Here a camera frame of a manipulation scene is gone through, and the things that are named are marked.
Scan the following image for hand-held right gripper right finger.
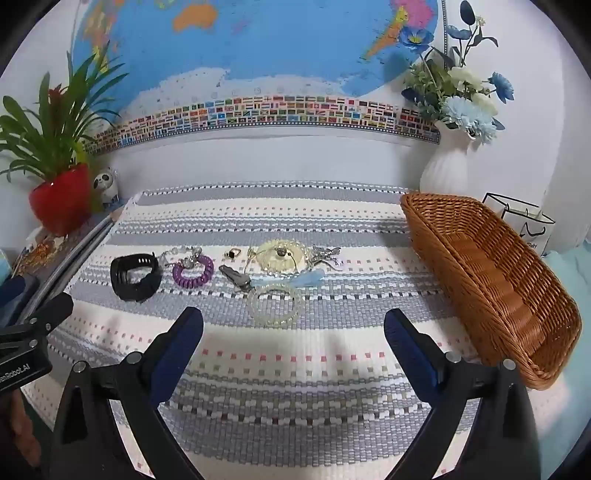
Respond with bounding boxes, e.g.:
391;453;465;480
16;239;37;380
384;308;543;480

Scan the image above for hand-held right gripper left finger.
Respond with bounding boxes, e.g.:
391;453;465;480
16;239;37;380
48;306;205;480

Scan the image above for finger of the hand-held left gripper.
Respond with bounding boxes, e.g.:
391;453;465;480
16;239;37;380
0;275;41;326
23;292;75;335

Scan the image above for purple coil hair tie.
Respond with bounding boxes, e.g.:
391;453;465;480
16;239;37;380
172;255;215;289

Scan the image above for black smart watch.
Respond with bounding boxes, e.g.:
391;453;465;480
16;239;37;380
110;252;162;302

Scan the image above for pale green bead bracelet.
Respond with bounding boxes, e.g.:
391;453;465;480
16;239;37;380
246;284;305;320

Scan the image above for grey hair clip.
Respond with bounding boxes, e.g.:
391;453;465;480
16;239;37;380
219;264;254;292

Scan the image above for clear crystal bead bracelet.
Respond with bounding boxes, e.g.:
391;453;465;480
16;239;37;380
159;244;205;269

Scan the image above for brown wicker basket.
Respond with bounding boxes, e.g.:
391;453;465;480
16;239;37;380
400;191;583;389

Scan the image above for silver butterfly hairpin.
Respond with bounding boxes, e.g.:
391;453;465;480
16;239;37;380
312;244;345;273

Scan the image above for light blue hair clip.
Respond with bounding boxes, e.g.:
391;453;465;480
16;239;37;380
252;271;327;288

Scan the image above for striped woven table mat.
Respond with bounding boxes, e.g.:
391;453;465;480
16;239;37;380
21;185;561;480

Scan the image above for panda figurine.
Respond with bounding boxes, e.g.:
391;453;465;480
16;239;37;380
92;167;122;208

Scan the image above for green potted plant red pot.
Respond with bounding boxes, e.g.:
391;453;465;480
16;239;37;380
0;46;130;237

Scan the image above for white paper gift bag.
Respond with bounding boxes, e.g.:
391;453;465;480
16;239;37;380
482;192;557;257

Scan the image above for white ribbed vase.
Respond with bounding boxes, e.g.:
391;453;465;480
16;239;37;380
419;119;476;197

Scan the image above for teal cloth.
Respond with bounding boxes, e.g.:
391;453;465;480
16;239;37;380
542;244;591;305

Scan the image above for blue and white artificial flowers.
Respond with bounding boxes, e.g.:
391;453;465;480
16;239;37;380
398;0;515;145

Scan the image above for cream bead bracelet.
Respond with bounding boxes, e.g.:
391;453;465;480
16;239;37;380
253;239;315;277

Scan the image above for world map wall poster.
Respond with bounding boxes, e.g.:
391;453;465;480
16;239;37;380
69;0;450;151

